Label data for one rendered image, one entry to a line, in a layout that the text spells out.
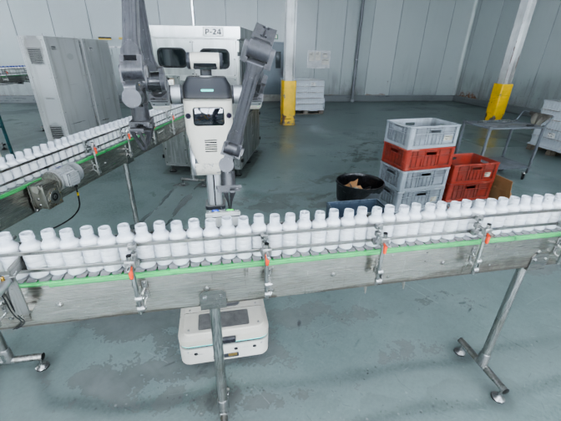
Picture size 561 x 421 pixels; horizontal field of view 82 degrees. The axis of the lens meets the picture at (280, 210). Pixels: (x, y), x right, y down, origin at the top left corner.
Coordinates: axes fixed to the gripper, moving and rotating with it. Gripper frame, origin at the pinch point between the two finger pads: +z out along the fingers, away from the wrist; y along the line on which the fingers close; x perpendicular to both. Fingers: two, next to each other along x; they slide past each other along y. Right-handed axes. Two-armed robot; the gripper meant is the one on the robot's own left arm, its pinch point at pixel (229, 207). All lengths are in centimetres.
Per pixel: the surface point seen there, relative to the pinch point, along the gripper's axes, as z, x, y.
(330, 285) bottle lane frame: 34, -12, 38
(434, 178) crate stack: -1, 168, 221
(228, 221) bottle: 3.4, -18.8, -1.6
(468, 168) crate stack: -9, 174, 267
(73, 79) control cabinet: -196, 519, -242
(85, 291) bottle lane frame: 24, -16, -52
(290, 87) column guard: -230, 688, 193
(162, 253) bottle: 13.3, -16.5, -25.3
